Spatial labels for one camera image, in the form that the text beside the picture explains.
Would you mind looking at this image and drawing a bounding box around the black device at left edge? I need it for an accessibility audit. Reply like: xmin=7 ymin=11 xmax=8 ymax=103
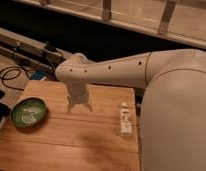
xmin=0 ymin=90 xmax=11 ymax=124

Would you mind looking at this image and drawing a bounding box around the small white bottle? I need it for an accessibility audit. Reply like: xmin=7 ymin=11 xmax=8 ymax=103
xmin=120 ymin=102 xmax=132 ymax=136

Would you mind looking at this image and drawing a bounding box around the black clamp on rail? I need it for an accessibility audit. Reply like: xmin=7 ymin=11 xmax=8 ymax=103
xmin=44 ymin=42 xmax=63 ymax=58

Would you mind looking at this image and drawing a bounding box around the black coiled cable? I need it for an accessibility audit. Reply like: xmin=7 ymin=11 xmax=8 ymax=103
xmin=0 ymin=66 xmax=32 ymax=91

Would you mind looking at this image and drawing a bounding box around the green ceramic bowl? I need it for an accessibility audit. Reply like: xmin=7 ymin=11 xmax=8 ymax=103
xmin=11 ymin=97 xmax=47 ymax=128

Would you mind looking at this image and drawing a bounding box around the metal floor rail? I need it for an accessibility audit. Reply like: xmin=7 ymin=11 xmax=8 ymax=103
xmin=0 ymin=28 xmax=71 ymax=68

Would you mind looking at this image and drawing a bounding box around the glass wall metal frame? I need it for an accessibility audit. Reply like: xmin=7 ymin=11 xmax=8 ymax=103
xmin=15 ymin=0 xmax=206 ymax=50

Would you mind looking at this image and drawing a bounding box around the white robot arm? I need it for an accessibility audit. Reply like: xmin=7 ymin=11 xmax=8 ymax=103
xmin=55 ymin=49 xmax=206 ymax=171

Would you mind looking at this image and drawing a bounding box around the blue object on floor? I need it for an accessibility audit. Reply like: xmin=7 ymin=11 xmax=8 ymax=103
xmin=30 ymin=70 xmax=45 ymax=80

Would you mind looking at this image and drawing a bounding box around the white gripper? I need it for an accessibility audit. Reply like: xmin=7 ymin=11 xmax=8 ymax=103
xmin=66 ymin=84 xmax=93 ymax=113

